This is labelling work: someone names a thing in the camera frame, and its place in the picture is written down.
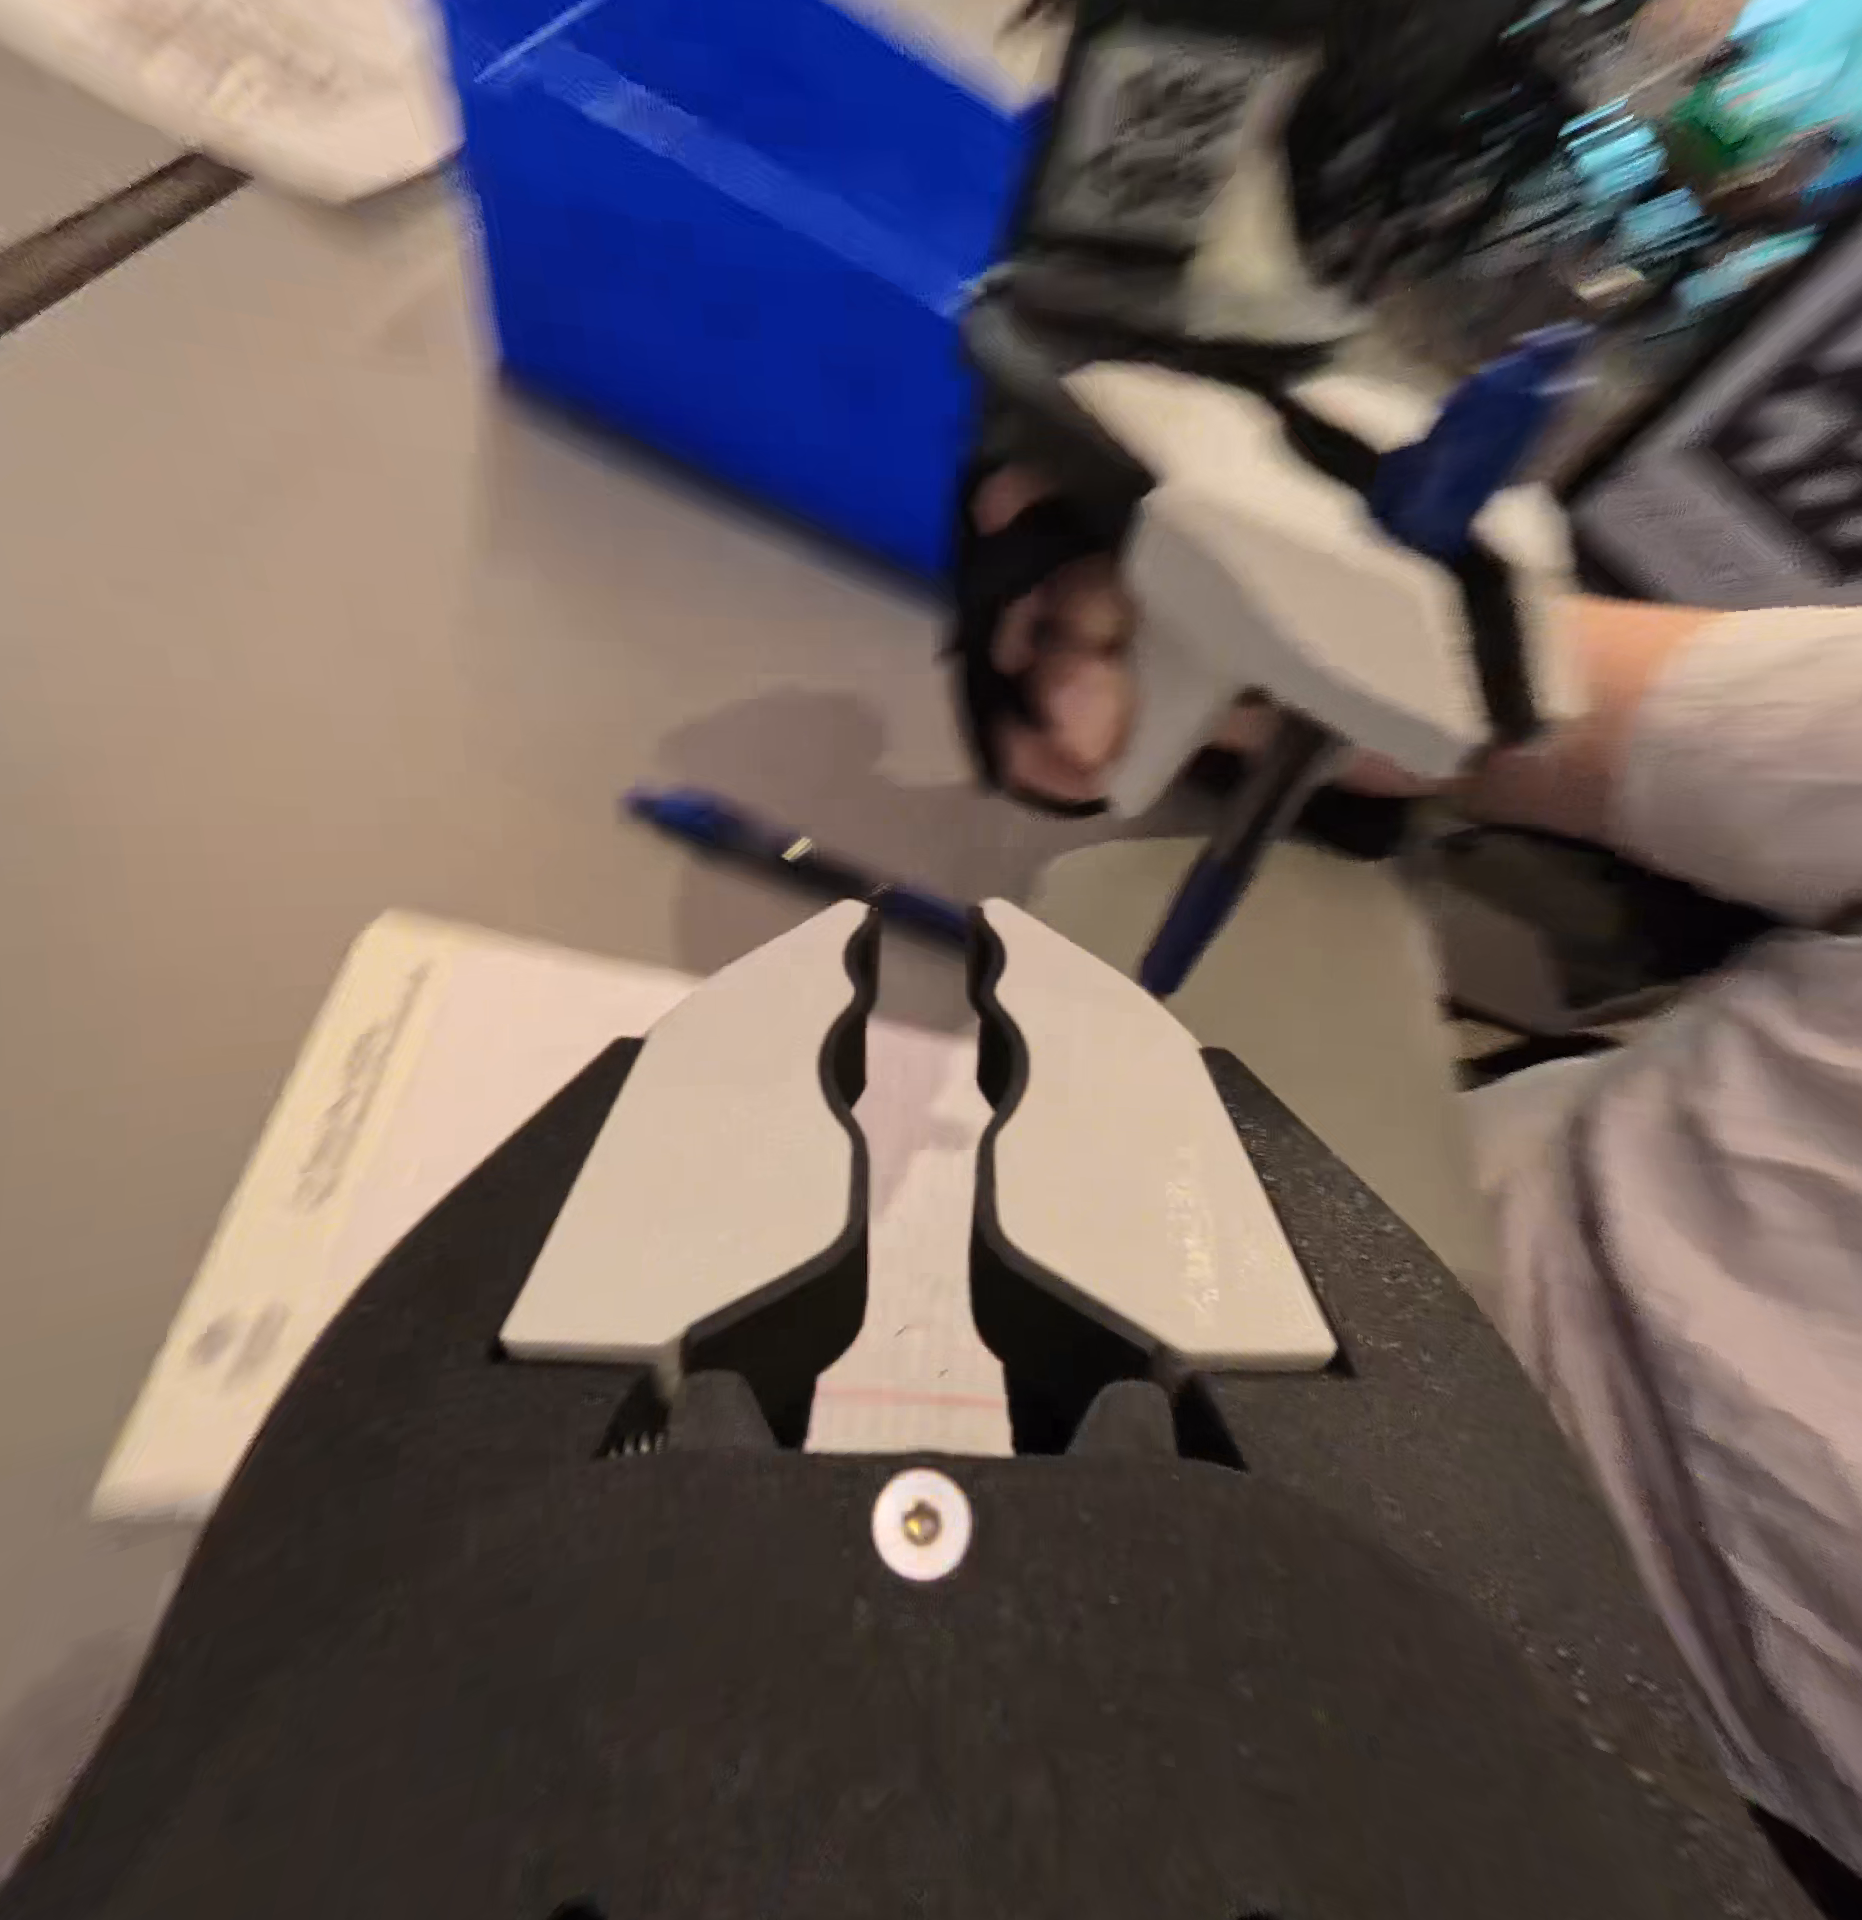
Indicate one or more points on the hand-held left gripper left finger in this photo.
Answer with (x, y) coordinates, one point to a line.
(690, 1171)

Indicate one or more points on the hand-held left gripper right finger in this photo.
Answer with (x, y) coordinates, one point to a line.
(1142, 1186)

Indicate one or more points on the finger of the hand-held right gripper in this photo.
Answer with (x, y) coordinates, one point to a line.
(1547, 555)
(1292, 631)

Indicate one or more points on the blue pen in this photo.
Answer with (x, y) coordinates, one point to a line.
(722, 832)
(1194, 914)

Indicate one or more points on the white lined notepad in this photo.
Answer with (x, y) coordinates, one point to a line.
(421, 1081)

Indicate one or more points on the person's right hand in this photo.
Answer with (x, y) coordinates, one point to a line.
(1073, 707)

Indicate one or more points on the black mesh chair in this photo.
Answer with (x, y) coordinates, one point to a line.
(1591, 914)

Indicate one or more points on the person's grey clothing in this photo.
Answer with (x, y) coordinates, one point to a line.
(1697, 1275)

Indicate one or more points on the blue plastic bin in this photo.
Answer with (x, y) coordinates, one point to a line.
(722, 271)

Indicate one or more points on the white printed paper sheet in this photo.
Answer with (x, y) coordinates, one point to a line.
(270, 75)

